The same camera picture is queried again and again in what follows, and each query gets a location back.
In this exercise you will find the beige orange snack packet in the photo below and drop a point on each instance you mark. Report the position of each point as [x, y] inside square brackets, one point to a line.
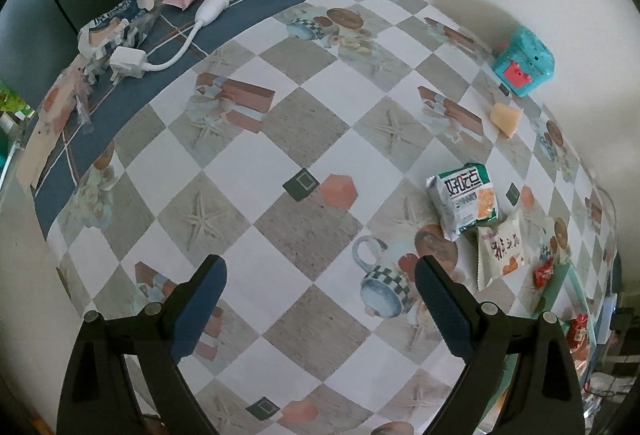
[502, 247]

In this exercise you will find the small red candy packet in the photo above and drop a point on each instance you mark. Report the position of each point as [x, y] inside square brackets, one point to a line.
[543, 275]

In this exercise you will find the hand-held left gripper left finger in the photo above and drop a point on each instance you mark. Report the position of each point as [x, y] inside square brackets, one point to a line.
[197, 305]

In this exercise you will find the teal shallow cardboard tray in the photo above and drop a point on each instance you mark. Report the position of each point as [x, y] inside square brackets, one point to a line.
[567, 285]

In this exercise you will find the yellow cheese-shaped piece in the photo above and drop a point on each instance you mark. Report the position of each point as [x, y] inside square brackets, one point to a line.
[506, 119]

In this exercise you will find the teal cube toy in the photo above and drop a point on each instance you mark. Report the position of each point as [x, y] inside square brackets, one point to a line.
[525, 60]

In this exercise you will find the green white snack packet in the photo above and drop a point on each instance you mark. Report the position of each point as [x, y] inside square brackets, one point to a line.
[462, 200]

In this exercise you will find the crumpled blue white wrapper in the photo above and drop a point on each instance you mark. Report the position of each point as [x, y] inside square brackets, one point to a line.
[115, 17]

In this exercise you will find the clear plastic wrapper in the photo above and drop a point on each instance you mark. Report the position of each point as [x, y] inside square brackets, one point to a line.
[84, 112]

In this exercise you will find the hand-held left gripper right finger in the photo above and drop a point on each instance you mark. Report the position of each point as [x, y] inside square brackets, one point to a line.
[442, 310]

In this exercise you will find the red cartoon snack packet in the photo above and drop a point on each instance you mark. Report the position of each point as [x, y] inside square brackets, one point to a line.
[580, 335]

